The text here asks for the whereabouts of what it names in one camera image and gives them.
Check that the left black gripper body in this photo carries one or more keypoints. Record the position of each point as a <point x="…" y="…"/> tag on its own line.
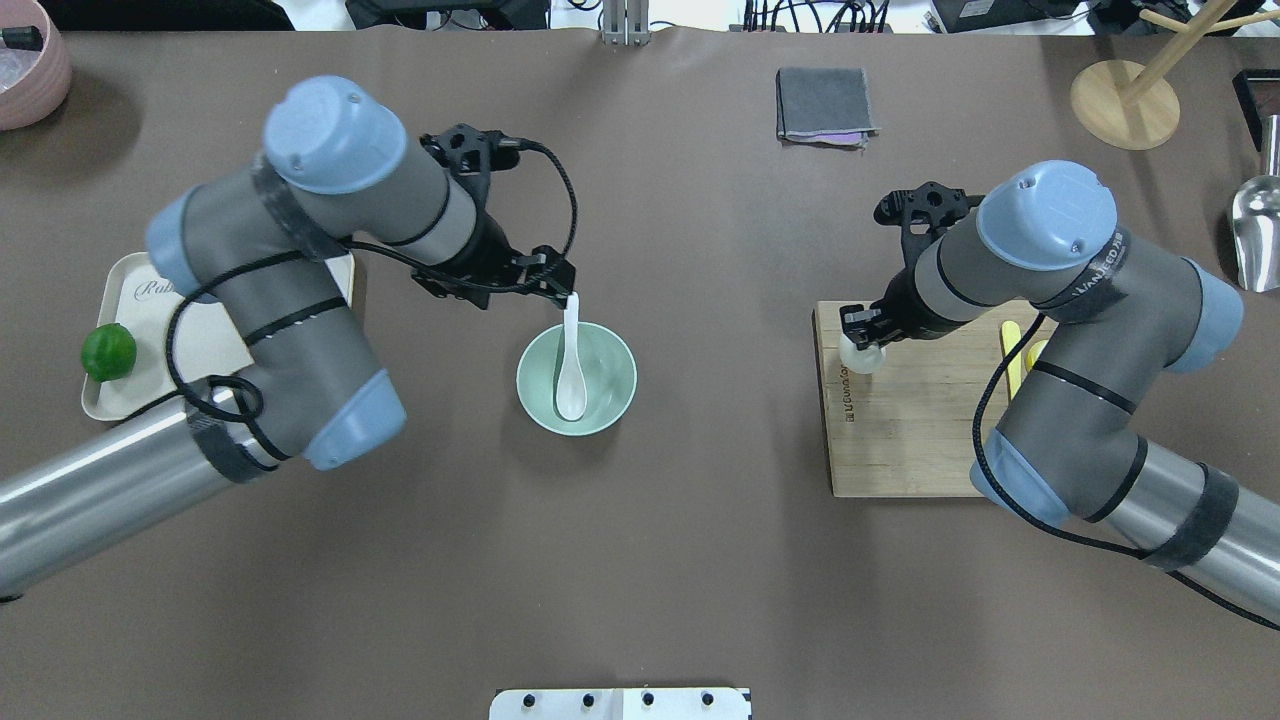
<point x="489" y="250"/>

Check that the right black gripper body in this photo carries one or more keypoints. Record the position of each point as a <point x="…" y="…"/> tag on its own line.
<point x="907" y="298"/>

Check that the white ceramic spoon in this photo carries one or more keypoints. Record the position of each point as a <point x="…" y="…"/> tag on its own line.
<point x="571" y="397"/>

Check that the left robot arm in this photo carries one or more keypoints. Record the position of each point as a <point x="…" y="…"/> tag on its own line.
<point x="268" y="359"/>

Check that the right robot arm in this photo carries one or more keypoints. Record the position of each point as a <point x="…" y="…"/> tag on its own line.
<point x="1064" y="456"/>

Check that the pink bowl with ice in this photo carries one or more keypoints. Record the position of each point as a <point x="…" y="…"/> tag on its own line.
<point x="35" y="83"/>

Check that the yellow plastic knife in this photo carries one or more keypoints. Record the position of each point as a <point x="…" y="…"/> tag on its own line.
<point x="1011" y="334"/>

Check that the bamboo cutting board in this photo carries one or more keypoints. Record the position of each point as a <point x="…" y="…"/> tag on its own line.
<point x="906" y="430"/>

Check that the lemon half right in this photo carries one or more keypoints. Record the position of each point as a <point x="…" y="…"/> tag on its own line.
<point x="1033" y="354"/>

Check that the grey folded cloth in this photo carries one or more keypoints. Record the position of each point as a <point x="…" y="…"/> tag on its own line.
<point x="824" y="106"/>

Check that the wooden mug tree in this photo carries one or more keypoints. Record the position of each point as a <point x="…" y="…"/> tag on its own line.
<point x="1131" y="106"/>

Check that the cream rabbit tray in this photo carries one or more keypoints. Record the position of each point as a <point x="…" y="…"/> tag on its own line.
<point x="136" y="297"/>

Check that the metal scoop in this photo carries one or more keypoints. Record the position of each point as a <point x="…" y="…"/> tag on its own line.
<point x="1254" y="218"/>

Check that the green lime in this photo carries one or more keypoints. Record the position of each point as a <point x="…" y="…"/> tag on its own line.
<point x="108" y="353"/>

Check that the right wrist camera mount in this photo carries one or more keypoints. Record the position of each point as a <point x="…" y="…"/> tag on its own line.
<point x="924" y="215"/>

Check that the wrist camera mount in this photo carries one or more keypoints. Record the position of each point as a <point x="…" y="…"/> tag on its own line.
<point x="467" y="151"/>
<point x="924" y="215"/>

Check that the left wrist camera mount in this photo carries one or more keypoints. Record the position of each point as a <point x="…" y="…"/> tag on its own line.
<point x="467" y="151"/>

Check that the aluminium frame post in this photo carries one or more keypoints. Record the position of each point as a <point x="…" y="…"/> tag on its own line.
<point x="625" y="23"/>

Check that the white pillar mount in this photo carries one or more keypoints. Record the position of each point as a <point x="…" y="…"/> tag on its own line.
<point x="697" y="702"/>

